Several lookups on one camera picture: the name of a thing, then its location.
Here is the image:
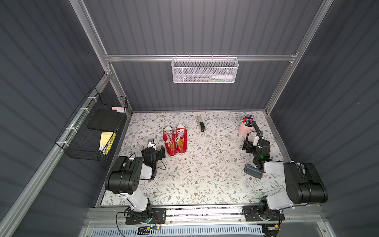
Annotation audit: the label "red canvas sneaker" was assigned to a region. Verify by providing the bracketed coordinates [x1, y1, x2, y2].
[175, 123, 188, 154]
[163, 126, 177, 157]

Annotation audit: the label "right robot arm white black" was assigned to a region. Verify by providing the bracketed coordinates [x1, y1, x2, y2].
[242, 133, 329, 219]

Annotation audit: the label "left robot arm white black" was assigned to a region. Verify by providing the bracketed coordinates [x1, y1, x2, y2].
[105, 139, 166, 214]

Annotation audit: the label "pink pen cup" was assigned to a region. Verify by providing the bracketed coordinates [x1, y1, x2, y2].
[238, 121, 255, 138]

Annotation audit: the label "grey rectangular box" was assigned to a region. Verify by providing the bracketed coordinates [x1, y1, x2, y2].
[244, 164, 263, 179]

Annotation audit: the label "yellow notepad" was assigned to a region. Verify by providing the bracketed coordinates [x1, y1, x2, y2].
[99, 132, 116, 156]

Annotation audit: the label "pink sticky notes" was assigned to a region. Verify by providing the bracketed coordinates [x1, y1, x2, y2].
[112, 107, 125, 113]

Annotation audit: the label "black notebook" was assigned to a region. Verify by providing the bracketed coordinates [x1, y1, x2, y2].
[87, 109, 124, 132]

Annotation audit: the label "white marker in basket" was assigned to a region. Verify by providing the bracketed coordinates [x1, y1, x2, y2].
[183, 75, 234, 82]

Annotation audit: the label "black wire wall basket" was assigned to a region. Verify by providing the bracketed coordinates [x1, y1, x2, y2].
[55, 88, 128, 161]

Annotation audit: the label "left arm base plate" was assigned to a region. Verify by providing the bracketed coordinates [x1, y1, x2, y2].
[124, 208, 167, 225]

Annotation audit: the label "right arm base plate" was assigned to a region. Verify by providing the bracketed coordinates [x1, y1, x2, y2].
[242, 205, 285, 222]

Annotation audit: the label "aluminium mounting rail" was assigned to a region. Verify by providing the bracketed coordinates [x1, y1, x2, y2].
[84, 204, 325, 226]

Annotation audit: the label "white wire mesh basket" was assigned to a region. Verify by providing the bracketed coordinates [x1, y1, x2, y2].
[171, 57, 239, 84]

